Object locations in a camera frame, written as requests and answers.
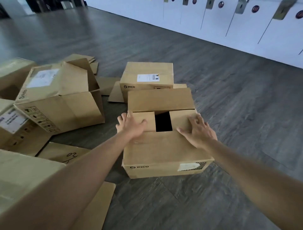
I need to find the person's left hand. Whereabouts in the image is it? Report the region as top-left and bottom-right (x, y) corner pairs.
(116, 111), (148, 140)

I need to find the person's right hand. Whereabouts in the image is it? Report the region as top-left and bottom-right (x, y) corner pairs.
(176, 113), (218, 150)

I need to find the cardboard box with flaps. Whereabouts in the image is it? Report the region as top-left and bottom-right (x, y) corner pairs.
(122, 87), (215, 179)

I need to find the person's right forearm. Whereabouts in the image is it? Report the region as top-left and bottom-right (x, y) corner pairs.
(204, 139), (303, 230)

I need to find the person's left forearm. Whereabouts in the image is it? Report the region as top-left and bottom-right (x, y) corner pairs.
(0, 132), (140, 230)

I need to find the flat cardboard sheet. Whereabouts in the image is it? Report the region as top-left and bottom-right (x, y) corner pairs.
(107, 81), (125, 103)
(95, 77), (122, 97)
(70, 181), (116, 230)

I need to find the closed cardboard box, barcode label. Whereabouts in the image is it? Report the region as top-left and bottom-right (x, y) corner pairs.
(119, 62), (174, 103)

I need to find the tilted open cardboard box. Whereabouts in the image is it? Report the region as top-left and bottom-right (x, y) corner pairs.
(13, 58), (106, 136)

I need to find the flattened cardboard pile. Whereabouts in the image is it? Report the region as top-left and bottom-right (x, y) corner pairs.
(59, 54), (99, 75)

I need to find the flat cardboard with handwriting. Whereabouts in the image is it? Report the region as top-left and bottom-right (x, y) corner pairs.
(36, 141), (91, 164)

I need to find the row of white lockers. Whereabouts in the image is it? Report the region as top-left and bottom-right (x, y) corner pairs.
(86, 0), (303, 70)

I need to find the cardboard box with white label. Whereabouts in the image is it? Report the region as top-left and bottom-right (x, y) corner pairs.
(0, 98), (52, 157)

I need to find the large plain cardboard box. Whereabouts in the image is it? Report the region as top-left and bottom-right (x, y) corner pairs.
(0, 149), (67, 215)

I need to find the dark furniture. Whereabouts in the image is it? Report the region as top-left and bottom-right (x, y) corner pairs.
(24, 0), (86, 13)

